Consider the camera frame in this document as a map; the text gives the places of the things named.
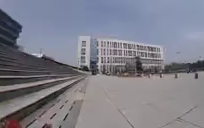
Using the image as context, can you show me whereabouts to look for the white multi-storey building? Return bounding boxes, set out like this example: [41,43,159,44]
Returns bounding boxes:
[77,35,166,75]

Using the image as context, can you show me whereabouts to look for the tree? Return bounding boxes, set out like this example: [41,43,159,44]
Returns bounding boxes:
[134,55,144,74]

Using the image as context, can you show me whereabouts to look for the wide grey stone steps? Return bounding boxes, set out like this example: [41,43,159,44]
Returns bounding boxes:
[0,39,91,122]

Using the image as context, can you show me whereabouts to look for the row of trees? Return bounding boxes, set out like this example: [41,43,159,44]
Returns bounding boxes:
[163,58,204,73]

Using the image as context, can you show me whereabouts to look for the dark layered building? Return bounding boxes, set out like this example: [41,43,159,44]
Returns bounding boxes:
[0,0,24,50]

